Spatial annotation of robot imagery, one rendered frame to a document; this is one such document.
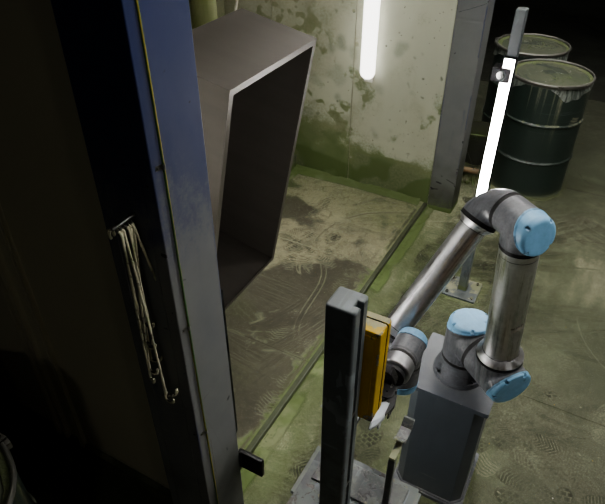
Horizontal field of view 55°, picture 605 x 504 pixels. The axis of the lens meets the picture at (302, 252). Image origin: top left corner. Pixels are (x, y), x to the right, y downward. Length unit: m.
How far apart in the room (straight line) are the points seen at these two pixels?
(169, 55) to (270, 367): 2.12
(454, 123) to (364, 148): 0.71
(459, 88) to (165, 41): 2.98
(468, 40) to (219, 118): 2.24
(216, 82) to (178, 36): 0.73
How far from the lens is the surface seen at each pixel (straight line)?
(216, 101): 1.97
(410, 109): 4.15
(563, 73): 4.71
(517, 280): 1.75
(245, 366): 3.08
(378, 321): 1.13
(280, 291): 3.50
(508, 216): 1.66
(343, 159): 4.52
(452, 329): 2.12
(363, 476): 1.81
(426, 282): 1.80
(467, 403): 2.23
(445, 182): 4.28
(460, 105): 4.03
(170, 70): 1.23
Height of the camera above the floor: 2.32
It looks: 37 degrees down
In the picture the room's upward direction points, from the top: straight up
